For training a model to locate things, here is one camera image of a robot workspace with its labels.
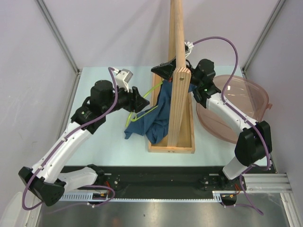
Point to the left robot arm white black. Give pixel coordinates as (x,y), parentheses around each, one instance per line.
(45,179)

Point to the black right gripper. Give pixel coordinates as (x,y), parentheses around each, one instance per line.
(165,70)

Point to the pink translucent plastic bowl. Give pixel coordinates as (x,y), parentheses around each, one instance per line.
(246,95)

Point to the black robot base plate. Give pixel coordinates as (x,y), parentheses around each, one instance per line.
(167,182)

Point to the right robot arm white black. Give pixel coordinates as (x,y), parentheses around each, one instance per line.
(254,138)

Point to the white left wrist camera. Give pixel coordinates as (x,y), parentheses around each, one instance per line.
(122,78)

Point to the right aluminium frame post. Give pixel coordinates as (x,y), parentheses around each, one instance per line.
(264,33)

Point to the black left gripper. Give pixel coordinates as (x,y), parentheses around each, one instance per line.
(135,102)

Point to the dark blue t shirt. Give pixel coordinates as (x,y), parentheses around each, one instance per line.
(154,122)

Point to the left aluminium frame post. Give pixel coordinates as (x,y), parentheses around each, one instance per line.
(57,34)

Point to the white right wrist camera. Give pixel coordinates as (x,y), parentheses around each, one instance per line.
(188,48)

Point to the aluminium frame post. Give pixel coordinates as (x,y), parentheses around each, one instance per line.
(264,33)
(57,34)

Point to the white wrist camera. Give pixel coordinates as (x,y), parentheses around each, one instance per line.
(122,78)
(188,48)

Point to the wooden rack with tray base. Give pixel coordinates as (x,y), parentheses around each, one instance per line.
(180,137)

